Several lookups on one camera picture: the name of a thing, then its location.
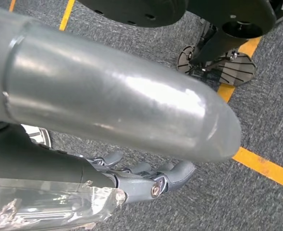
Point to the black robot lower leg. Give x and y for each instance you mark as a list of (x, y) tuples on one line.
[(215, 41)]

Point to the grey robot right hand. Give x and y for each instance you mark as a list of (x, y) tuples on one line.
[(35, 165)]

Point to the black round robot cover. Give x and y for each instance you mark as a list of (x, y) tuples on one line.
[(132, 11)]

